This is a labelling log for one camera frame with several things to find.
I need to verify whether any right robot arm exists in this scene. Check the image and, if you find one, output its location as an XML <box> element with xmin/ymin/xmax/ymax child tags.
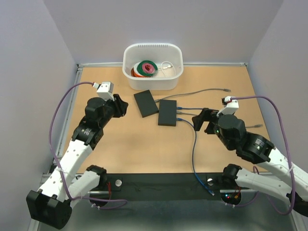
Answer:
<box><xmin>192</xmin><ymin>108</ymin><xmax>308</xmax><ymax>216</ymax></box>

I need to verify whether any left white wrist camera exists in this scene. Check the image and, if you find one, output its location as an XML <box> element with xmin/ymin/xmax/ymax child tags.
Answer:
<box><xmin>93</xmin><ymin>81</ymin><xmax>115</xmax><ymax>101</ymax></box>

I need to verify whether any aluminium table frame rail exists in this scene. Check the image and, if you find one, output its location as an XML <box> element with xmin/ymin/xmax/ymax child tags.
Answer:
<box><xmin>60</xmin><ymin>65</ymin><xmax>268</xmax><ymax>173</ymax></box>

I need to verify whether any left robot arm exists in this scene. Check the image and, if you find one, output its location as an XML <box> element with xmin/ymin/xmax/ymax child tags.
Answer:
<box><xmin>26</xmin><ymin>94</ymin><xmax>128</xmax><ymax>229</ymax></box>

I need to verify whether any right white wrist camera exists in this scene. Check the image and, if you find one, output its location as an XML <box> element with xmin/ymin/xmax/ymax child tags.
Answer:
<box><xmin>217</xmin><ymin>96</ymin><xmax>239</xmax><ymax>117</ymax></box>

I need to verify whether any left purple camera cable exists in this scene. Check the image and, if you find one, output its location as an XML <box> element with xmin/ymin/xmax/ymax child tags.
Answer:
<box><xmin>49</xmin><ymin>81</ymin><xmax>128</xmax><ymax>210</ymax></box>

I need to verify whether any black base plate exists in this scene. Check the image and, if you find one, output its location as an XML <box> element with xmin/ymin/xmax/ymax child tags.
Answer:
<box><xmin>79</xmin><ymin>172</ymin><xmax>251</xmax><ymax>203</ymax></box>

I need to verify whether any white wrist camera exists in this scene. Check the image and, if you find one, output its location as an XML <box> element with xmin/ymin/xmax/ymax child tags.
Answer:
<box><xmin>93</xmin><ymin>81</ymin><xmax>115</xmax><ymax>101</ymax></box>
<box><xmin>217</xmin><ymin>96</ymin><xmax>239</xmax><ymax>117</ymax></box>

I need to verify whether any white usb cable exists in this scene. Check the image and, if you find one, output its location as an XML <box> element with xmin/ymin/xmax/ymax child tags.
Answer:
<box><xmin>157</xmin><ymin>61</ymin><xmax>178</xmax><ymax>79</ymax></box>

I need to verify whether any white plastic bin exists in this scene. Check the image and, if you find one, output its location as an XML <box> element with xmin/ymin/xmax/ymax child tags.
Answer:
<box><xmin>122</xmin><ymin>43</ymin><xmax>183</xmax><ymax>90</ymax></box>

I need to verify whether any orange coiled cable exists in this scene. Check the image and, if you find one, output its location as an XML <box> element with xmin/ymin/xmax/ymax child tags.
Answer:
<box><xmin>130</xmin><ymin>67</ymin><xmax>152</xmax><ymax>78</ymax></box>

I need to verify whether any pink coiled cable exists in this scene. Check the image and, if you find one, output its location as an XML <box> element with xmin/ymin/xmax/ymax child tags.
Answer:
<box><xmin>142</xmin><ymin>63</ymin><xmax>156</xmax><ymax>75</ymax></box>

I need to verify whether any black network switch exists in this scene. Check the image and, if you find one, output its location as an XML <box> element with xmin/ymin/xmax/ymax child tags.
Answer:
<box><xmin>134</xmin><ymin>90</ymin><xmax>159</xmax><ymax>118</ymax></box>
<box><xmin>158</xmin><ymin>100</ymin><xmax>177</xmax><ymax>127</ymax></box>

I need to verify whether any dark blue ethernet cable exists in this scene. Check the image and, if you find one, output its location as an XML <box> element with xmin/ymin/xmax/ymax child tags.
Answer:
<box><xmin>176</xmin><ymin>105</ymin><xmax>205</xmax><ymax>110</ymax></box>

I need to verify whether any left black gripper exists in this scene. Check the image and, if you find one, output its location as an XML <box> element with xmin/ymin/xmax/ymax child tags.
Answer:
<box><xmin>100</xmin><ymin>94</ymin><xmax>128</xmax><ymax>128</ymax></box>

